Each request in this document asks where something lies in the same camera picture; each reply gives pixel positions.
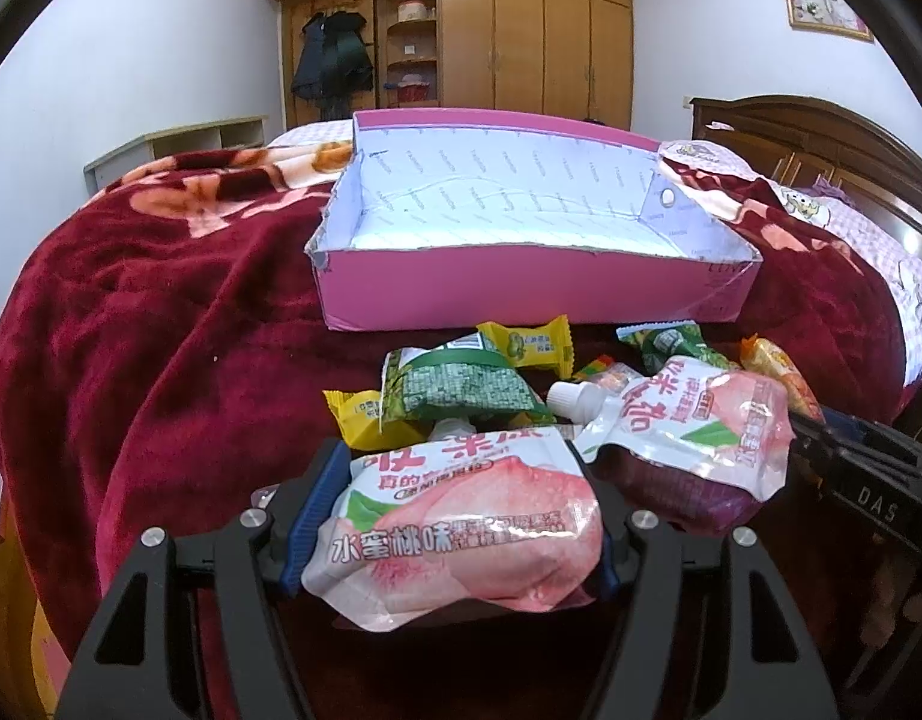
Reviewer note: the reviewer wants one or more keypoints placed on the grey low shelf cabinet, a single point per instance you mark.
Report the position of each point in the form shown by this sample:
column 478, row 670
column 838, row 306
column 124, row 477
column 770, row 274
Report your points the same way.
column 247, row 132

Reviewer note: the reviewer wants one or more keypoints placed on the framed wedding photo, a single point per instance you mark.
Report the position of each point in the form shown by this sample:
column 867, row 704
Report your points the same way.
column 829, row 16

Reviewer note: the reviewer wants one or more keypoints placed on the pink cardboard tray box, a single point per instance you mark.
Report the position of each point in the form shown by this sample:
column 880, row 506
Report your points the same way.
column 447, row 217

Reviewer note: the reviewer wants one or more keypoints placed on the yellow candy packet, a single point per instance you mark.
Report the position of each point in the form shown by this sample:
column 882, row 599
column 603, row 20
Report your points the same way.
column 360, row 424
column 547, row 347

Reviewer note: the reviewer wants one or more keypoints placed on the yellow candy packet top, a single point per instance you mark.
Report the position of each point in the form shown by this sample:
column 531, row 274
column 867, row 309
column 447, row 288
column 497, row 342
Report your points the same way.
column 547, row 347

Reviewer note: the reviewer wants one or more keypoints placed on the wooden headboard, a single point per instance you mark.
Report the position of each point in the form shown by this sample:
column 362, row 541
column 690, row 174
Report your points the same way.
column 797, row 140

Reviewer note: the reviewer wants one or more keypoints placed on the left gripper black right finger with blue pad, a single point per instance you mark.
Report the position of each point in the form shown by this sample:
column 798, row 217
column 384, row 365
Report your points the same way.
column 773, row 669

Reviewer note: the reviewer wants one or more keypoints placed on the orange snack packet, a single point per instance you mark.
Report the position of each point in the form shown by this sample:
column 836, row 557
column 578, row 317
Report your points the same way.
column 764, row 357

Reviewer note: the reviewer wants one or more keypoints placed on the yellow candy packet left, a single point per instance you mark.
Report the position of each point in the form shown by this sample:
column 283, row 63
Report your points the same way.
column 360, row 424

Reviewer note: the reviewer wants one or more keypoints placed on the peach jelly pouch front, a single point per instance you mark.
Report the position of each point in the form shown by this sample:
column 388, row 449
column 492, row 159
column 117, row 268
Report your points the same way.
column 505, row 518

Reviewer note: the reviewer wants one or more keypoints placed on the small green pea snack bag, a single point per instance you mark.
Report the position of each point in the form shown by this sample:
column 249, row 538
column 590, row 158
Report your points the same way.
column 659, row 341

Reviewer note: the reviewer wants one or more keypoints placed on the wooden wardrobe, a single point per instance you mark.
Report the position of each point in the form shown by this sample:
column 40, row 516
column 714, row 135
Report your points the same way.
column 570, row 58

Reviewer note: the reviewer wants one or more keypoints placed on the large green pea snack bag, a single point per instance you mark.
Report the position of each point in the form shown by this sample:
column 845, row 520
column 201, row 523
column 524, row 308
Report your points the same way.
column 456, row 382

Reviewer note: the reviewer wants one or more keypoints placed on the dark red floral blanket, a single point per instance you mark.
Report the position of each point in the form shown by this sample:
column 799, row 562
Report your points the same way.
column 163, row 354

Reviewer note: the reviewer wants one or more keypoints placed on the dark hanging jacket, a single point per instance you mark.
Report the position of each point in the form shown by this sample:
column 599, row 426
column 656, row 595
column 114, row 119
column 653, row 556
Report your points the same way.
column 334, row 61

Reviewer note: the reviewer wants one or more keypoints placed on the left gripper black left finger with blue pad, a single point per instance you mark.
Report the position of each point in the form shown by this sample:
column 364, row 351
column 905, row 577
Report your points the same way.
column 141, row 656

